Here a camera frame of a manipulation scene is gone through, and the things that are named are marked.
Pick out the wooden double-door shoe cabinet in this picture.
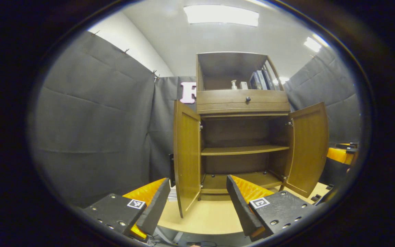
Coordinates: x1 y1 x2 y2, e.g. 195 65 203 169
196 51 291 201

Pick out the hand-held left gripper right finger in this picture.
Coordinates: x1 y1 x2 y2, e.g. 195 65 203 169
226 175 318 242

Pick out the blue book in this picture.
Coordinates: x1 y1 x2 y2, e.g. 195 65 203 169
249 71 262 90

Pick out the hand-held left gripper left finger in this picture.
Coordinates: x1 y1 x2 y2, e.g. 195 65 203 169
81 178 171 242

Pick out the wooden cabinet door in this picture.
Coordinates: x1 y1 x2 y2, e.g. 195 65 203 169
282 102 330 198
169 99 202 219

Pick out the small ceiling light panel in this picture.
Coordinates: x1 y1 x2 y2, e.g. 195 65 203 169
304 37 322 52

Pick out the grey book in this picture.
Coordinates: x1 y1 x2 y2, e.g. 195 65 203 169
256 70 268 90

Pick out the dark book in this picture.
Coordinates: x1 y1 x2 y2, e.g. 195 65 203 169
262 68 276 90

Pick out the wooden drawer with black knob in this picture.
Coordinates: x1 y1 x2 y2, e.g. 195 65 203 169
196 89 291 115

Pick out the wooden cabinet shelf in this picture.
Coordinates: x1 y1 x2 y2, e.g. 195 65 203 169
201 145 290 156

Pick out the large ceiling light panel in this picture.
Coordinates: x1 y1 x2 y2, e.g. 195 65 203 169
184 5 260 27

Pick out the black backdrop cloth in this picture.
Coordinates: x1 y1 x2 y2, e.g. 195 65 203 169
29 30 362 208

